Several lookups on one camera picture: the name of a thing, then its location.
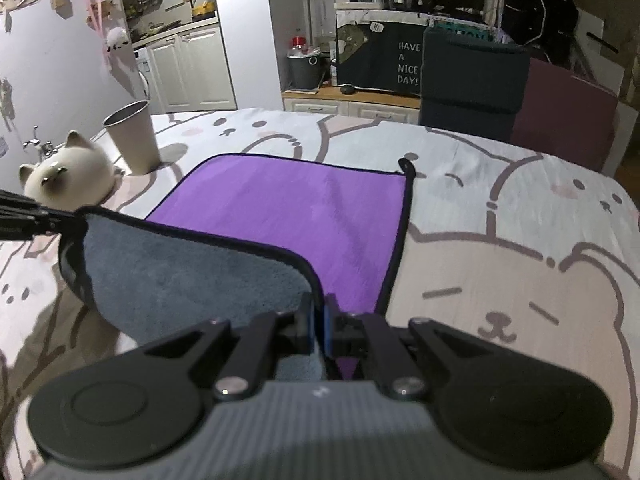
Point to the white kitchen cabinet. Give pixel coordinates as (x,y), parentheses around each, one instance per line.
(190,70)

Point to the white low drawer cabinet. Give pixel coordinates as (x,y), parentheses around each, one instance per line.
(363,104)

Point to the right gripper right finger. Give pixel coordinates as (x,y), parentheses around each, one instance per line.
(362,346)

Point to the small silver metal ornament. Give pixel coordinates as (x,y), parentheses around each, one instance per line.
(43,149)

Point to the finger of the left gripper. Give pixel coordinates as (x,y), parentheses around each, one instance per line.
(22,218)

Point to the dark blue chair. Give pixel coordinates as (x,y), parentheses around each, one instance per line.
(471,86)

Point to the bear pattern tablecloth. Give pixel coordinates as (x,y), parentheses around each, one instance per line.
(517,294)

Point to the black cloth with text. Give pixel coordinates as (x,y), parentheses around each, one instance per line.
(380,56)

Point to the maroon folded mat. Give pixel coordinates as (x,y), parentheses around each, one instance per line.
(565,116)

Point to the dark grey trash bin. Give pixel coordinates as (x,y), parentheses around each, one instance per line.
(307,71)

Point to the teal poison sign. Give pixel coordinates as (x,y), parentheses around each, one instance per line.
(467,30)

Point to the black hanging garment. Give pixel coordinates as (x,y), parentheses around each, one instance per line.
(549,23)

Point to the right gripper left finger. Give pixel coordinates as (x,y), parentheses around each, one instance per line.
(275,345)

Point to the purple and grey towel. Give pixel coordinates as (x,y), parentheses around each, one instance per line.
(241,235)

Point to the beige cup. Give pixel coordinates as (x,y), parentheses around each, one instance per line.
(131,130)

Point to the white cat figurine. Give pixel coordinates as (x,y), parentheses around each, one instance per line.
(78,174)

